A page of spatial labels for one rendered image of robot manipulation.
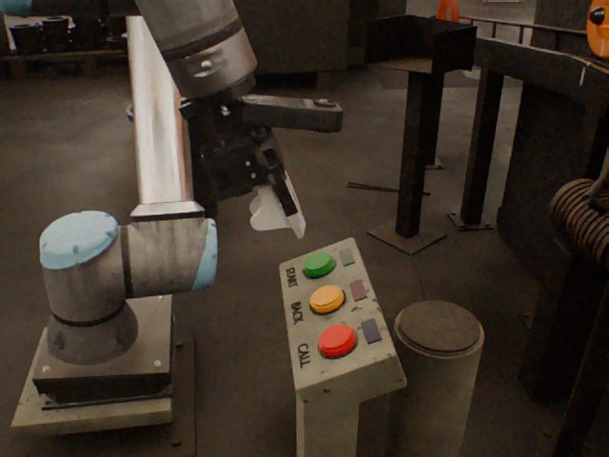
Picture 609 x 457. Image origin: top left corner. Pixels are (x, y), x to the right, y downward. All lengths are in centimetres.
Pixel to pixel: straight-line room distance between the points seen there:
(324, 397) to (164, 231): 62
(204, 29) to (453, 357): 49
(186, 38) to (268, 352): 107
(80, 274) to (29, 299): 76
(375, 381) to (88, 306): 71
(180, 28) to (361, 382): 39
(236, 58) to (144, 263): 63
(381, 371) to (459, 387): 22
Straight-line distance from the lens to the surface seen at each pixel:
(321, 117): 63
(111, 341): 124
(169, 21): 59
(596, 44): 151
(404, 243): 199
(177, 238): 114
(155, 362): 123
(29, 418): 132
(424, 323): 80
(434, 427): 85
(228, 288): 176
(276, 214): 68
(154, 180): 116
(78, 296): 117
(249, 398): 141
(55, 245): 114
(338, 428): 76
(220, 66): 59
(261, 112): 62
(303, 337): 65
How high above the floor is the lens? 101
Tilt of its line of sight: 29 degrees down
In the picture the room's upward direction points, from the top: straight up
